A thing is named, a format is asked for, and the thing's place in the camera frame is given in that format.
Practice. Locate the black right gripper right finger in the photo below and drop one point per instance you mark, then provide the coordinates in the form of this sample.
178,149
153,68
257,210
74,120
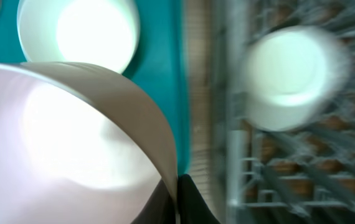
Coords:
192,207

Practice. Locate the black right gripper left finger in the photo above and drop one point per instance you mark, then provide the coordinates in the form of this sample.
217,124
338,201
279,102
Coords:
159,209

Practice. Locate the pink bowl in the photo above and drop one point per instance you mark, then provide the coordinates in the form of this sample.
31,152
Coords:
79,143

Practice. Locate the cream plastic cup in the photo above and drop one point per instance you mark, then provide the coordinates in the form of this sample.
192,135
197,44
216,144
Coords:
291,75

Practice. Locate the white bowl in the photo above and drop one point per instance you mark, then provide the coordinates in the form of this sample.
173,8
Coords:
101,32

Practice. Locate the grey plastic dish rack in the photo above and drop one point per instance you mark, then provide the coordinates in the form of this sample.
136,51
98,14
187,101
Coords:
301,176

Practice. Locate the teal plastic tray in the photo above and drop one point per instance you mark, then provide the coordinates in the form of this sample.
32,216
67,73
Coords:
158,66

